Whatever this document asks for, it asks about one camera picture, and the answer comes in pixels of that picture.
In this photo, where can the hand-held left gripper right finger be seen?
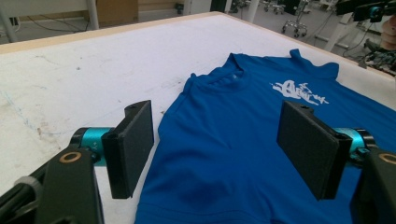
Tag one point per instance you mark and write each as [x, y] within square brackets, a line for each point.
[308, 146]

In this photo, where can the white metal stand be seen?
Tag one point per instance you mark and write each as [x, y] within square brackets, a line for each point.
[337, 34]

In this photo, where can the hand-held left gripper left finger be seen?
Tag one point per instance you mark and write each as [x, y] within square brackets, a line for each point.
[129, 146]

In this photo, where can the blue t-shirt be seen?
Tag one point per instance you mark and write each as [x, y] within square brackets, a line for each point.
[233, 140]

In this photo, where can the large cardboard box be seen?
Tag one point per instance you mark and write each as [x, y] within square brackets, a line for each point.
[116, 11]

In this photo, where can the wooden table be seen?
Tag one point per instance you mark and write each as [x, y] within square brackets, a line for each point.
[62, 36]

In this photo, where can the wheeled stand base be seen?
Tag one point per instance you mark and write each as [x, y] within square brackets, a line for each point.
[294, 26]

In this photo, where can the white table mat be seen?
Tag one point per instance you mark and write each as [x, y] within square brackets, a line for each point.
[93, 68]

